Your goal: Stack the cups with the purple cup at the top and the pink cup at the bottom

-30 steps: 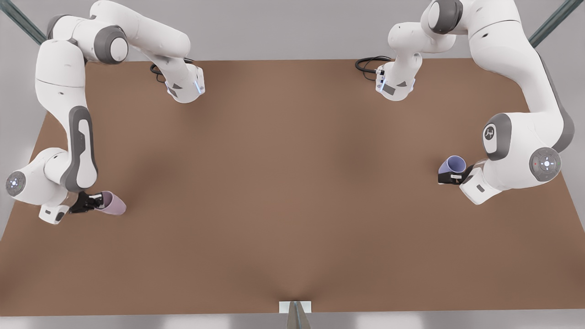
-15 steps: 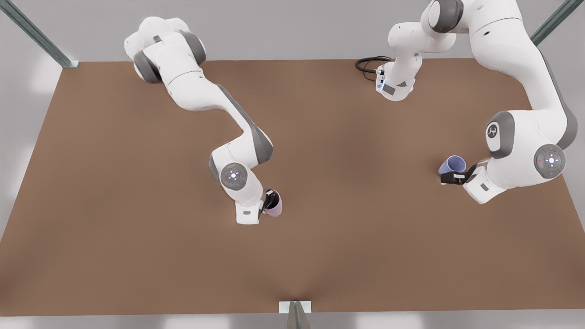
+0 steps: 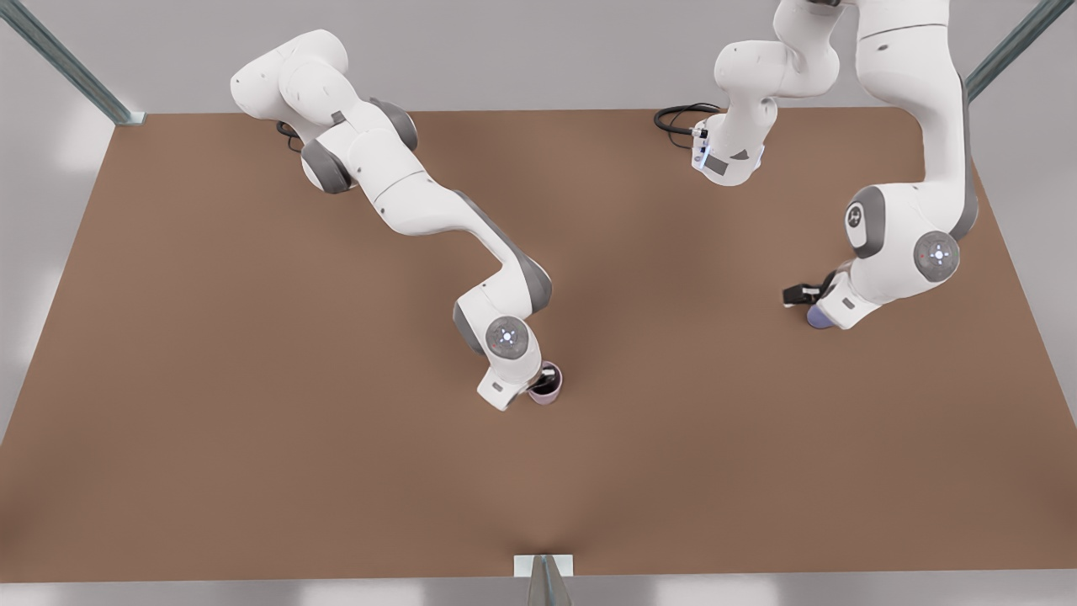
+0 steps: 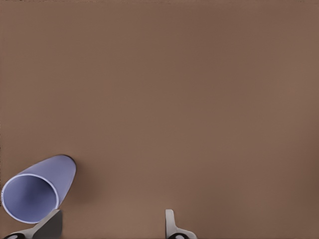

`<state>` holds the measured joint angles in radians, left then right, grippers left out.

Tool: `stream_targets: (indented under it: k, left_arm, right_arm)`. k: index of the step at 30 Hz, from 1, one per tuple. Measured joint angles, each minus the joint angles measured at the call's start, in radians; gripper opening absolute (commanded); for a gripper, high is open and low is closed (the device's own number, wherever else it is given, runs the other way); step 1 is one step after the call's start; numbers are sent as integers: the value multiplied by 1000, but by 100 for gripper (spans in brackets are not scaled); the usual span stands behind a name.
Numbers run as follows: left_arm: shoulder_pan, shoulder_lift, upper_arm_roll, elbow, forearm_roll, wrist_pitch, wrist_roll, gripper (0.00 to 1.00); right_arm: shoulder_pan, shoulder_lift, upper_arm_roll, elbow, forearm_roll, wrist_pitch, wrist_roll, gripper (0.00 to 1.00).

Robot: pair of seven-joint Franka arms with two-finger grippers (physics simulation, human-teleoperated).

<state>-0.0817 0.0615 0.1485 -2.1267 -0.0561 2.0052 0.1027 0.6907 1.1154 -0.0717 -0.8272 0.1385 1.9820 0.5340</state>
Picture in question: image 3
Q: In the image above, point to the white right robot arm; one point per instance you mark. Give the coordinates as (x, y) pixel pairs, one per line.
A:
(404, 194)

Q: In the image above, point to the purple cup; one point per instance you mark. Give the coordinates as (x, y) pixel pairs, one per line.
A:
(819, 318)

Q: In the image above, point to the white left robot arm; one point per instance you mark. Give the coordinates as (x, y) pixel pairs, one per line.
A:
(904, 227)

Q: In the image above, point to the pink cup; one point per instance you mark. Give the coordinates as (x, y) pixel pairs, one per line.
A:
(549, 390)

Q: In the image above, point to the silver frame post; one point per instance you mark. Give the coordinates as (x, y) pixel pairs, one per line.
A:
(545, 579)
(67, 61)
(1006, 46)

